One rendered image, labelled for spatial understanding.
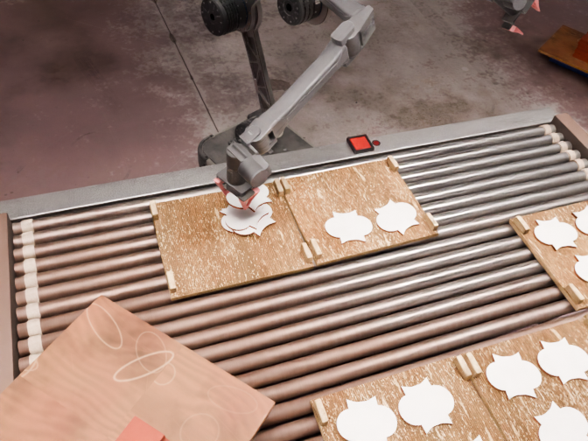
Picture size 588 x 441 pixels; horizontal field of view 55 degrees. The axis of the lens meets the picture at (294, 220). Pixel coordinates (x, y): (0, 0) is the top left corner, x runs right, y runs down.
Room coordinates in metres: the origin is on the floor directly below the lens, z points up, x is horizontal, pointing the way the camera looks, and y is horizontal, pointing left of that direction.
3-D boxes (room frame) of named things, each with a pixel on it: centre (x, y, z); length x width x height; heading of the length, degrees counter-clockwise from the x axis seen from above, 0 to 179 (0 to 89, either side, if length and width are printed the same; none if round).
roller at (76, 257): (1.25, -0.14, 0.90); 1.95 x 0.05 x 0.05; 116
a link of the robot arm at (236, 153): (1.07, 0.17, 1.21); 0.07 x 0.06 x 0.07; 47
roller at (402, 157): (1.39, -0.07, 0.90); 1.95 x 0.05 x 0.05; 116
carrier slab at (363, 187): (1.22, -0.19, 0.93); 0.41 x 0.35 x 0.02; 116
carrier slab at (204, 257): (1.03, 0.18, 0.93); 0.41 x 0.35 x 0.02; 115
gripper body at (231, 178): (1.08, 0.17, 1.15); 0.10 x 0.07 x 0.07; 55
